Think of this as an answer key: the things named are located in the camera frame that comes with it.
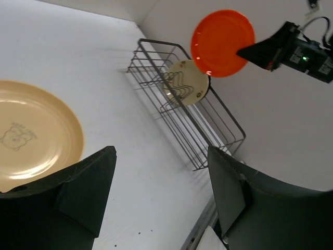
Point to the front metal table rail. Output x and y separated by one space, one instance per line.
203 236

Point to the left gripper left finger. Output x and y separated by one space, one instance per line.
63 210

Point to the cream plate red marks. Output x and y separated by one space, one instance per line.
187 81

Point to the orange plate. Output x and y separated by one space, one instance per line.
217 39

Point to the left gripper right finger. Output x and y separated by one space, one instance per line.
257 211

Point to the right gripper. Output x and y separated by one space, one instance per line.
283 47

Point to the grey wire dish rack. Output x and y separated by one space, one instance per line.
190 129

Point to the beige bear plate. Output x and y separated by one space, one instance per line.
40 134

